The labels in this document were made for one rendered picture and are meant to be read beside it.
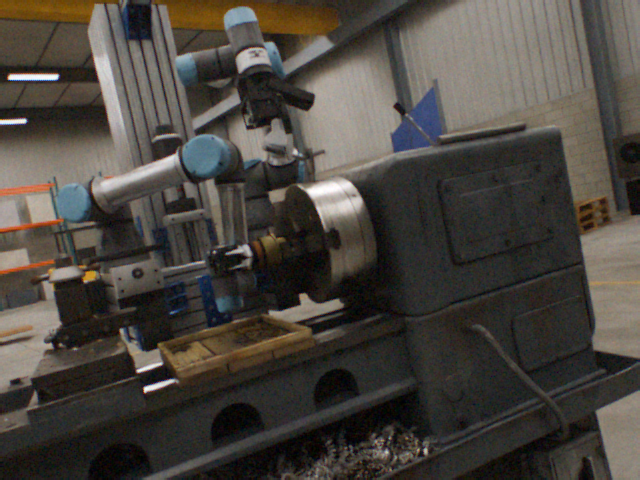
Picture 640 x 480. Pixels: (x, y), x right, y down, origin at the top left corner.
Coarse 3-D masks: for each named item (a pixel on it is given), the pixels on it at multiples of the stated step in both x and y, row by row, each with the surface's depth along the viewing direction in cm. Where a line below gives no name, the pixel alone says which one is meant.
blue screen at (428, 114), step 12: (432, 96) 623; (420, 108) 701; (432, 108) 635; (420, 120) 716; (432, 120) 648; (444, 120) 602; (396, 132) 935; (408, 132) 821; (432, 132) 661; (444, 132) 602; (396, 144) 962; (408, 144) 842; (420, 144) 749
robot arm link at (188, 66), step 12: (216, 48) 130; (180, 60) 129; (192, 60) 128; (204, 60) 128; (216, 60) 128; (180, 72) 129; (192, 72) 129; (204, 72) 129; (216, 72) 129; (192, 84) 131; (216, 84) 162; (228, 84) 166
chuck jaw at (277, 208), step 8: (272, 208) 141; (280, 208) 140; (288, 208) 140; (280, 216) 138; (288, 216) 139; (272, 224) 139; (280, 224) 137; (288, 224) 137; (296, 224) 138; (272, 232) 135; (280, 232) 135; (288, 232) 136; (296, 232) 137; (304, 232) 139; (288, 240) 139
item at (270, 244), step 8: (264, 240) 131; (272, 240) 131; (280, 240) 133; (256, 248) 129; (264, 248) 129; (272, 248) 130; (256, 256) 128; (264, 256) 129; (272, 256) 129; (280, 256) 130; (256, 264) 129; (264, 264) 130; (272, 264) 130; (280, 264) 131
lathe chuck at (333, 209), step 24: (288, 192) 139; (312, 192) 128; (336, 192) 129; (312, 216) 129; (336, 216) 125; (360, 240) 126; (312, 264) 135; (336, 264) 124; (360, 264) 128; (312, 288) 138; (336, 288) 129
